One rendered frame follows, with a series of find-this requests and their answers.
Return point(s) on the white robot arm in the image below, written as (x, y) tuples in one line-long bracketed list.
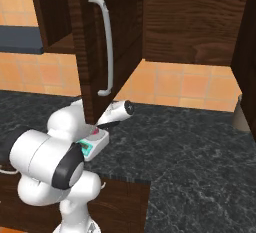
[(40, 153)]

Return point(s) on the beige cylindrical can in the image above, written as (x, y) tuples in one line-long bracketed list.
[(240, 115)]

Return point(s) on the white digital scale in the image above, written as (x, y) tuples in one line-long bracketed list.
[(98, 141)]

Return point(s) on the dark wood wall cabinet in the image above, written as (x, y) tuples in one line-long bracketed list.
[(186, 20)]

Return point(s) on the dark wood cabinet side panel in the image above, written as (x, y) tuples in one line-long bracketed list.
[(247, 43)]

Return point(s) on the dark wood cabinet door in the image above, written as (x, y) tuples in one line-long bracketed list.
[(125, 27)]

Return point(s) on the dark wood base cabinet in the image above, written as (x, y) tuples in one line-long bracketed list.
[(123, 207)]

